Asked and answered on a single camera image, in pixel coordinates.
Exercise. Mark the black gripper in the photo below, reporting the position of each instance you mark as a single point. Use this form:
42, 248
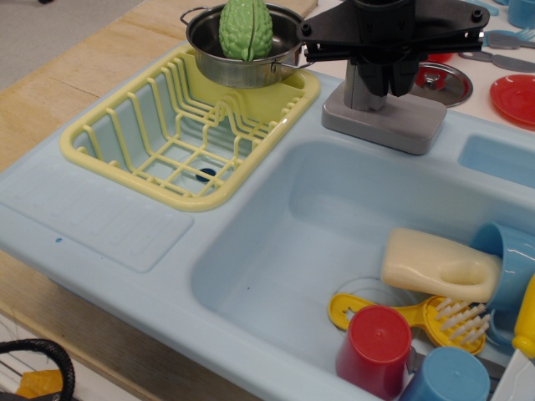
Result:
385, 30

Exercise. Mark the red cup on table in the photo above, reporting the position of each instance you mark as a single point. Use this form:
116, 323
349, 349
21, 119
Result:
440, 57

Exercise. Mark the green toy vegetable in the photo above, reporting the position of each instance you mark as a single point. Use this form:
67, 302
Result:
246, 30

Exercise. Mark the grey toy knife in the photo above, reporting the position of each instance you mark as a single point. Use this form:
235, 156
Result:
500, 61

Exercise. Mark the blue cup on table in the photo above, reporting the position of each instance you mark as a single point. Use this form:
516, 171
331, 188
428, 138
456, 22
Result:
521, 13

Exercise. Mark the red plate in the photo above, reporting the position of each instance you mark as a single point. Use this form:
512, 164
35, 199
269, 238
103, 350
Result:
513, 98

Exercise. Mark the light blue toy sink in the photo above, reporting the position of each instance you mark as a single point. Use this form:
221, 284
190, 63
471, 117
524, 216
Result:
232, 302

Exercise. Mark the steel pot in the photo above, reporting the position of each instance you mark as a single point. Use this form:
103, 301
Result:
202, 29

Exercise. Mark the blue cup front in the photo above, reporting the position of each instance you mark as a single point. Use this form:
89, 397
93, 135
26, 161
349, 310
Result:
446, 373

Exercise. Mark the red cup in sink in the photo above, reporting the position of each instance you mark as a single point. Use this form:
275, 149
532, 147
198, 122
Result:
375, 350

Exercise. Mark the orange object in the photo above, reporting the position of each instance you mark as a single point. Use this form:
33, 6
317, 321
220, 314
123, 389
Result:
40, 383

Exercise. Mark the yellow dish rack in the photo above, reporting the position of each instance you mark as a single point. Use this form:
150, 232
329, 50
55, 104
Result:
174, 135

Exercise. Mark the white object corner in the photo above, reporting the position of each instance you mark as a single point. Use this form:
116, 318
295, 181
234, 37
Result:
517, 383

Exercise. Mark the grey toy faucet with lever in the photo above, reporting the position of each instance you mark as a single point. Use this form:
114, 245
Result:
407, 123

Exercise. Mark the grey toy spatula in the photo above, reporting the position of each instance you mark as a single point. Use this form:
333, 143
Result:
510, 40

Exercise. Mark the blue cup lying sideways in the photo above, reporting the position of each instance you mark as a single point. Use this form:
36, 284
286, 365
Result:
515, 249

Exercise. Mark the cream toy bottle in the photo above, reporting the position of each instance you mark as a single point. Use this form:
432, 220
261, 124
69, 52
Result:
422, 262

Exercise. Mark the yellow dish brush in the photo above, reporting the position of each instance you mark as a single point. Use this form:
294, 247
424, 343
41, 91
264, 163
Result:
445, 322

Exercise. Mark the steel pot lid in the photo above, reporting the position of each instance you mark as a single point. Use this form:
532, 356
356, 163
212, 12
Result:
442, 83

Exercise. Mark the yellow toy bottle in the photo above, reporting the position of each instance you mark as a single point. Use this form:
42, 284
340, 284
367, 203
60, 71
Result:
523, 339

